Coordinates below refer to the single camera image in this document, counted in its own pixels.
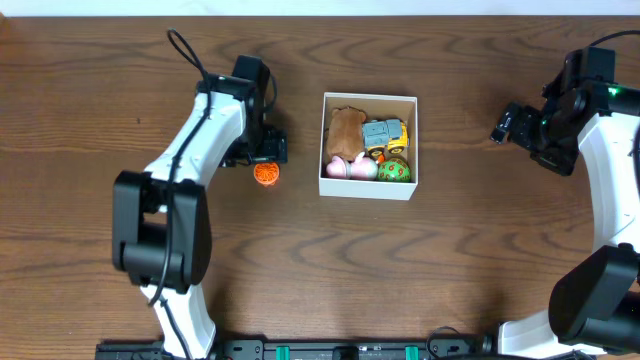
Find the orange lattice ball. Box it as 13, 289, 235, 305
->
253, 162, 280, 187

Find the brown plush toy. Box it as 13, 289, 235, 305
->
325, 107, 366, 161

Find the pink white duck toy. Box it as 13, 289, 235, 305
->
326, 152, 379, 181

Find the white cardboard box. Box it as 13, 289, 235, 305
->
318, 92, 419, 200

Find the green numbered dice ball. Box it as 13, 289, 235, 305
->
376, 158, 411, 183

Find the yellow grey toy truck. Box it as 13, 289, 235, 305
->
362, 119, 409, 158

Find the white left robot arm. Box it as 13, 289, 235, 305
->
95, 75, 287, 359

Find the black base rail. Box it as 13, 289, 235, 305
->
94, 325, 501, 360

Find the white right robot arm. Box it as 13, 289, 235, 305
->
491, 82, 639, 359

